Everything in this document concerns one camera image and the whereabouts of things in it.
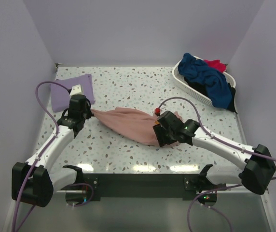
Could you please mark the folded purple t shirt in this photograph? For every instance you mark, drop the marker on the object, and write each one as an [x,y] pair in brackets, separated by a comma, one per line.
[60,97]

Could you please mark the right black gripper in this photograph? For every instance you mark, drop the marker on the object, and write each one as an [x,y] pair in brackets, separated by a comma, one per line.
[158,129]

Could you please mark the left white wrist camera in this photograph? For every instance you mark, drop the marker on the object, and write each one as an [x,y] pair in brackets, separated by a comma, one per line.
[76,90]

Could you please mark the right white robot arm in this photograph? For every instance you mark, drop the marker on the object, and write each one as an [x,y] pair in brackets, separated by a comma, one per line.
[251,167]

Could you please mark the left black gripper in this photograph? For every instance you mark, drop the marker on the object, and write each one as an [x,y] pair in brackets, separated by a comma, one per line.
[89,113]

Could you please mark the blue t shirt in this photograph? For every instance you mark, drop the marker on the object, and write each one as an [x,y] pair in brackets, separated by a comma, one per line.
[196,70]

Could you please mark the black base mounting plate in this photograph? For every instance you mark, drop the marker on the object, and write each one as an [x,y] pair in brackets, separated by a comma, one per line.
[184,186]

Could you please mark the pink t shirt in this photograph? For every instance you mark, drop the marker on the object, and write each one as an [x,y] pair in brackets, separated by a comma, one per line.
[133,124]

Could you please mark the red t shirt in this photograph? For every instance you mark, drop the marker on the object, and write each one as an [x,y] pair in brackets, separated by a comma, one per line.
[216,64]

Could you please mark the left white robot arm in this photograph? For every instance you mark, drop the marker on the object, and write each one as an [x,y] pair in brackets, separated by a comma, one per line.
[32,181]

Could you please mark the white laundry basket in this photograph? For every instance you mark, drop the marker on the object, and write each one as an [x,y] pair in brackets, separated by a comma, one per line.
[196,91]

